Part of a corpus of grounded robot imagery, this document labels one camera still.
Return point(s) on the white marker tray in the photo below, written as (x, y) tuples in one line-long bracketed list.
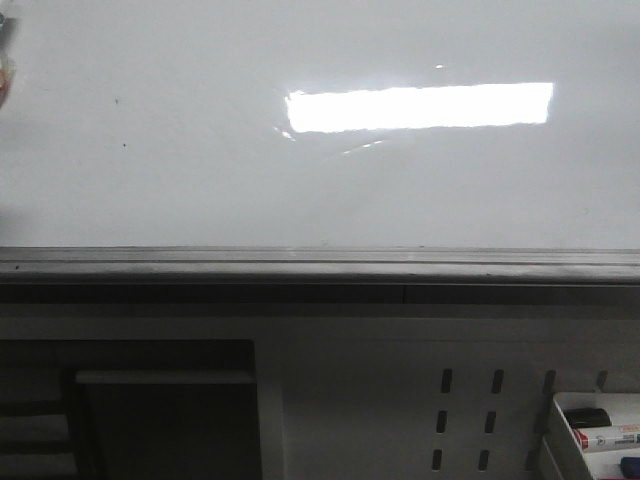
[(567, 460)]

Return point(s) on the dark cabinet with white shelf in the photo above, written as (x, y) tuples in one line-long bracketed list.
[(129, 410)]

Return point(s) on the white whiteboard surface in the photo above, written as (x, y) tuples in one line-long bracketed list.
[(422, 124)]

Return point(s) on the taped whiteboard marker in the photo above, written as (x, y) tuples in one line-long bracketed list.
[(4, 70)]

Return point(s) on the blue capped marker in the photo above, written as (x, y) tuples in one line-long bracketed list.
[(630, 467)]

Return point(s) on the white perforated metal panel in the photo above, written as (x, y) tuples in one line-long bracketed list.
[(386, 391)]

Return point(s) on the red capped white marker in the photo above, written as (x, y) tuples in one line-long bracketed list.
[(608, 438)]

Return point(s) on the black marker in tray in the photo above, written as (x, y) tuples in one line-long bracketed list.
[(581, 418)]

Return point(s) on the dark whiteboard bottom frame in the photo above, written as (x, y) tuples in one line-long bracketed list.
[(287, 275)]

